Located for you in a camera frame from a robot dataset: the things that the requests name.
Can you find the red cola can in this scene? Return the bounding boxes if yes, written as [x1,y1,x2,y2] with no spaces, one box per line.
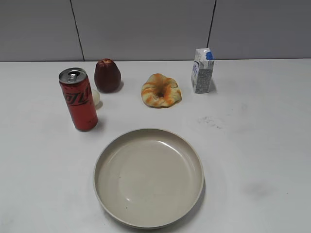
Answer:
[59,67,98,132]

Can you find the beige round plate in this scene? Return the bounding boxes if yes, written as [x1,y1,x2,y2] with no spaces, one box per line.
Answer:
[93,128,205,229]

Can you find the orange striped croissant bread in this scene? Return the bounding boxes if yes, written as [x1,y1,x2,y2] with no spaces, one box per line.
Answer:
[141,73,182,108]

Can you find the dark red wax apple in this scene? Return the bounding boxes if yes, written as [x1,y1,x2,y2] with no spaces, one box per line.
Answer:
[94,58,121,93]

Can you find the white egg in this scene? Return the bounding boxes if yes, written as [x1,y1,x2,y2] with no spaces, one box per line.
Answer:
[91,89,101,107]

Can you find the white blue milk carton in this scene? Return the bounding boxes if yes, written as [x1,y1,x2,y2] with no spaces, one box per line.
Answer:
[191,48,214,94]

